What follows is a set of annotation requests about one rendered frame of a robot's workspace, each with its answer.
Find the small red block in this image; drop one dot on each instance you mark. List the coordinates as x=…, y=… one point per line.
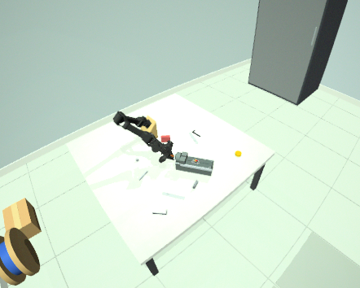
x=165, y=138

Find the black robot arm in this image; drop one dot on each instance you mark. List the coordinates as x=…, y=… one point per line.
x=146, y=136

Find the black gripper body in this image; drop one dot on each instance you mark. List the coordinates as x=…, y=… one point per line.
x=164, y=154

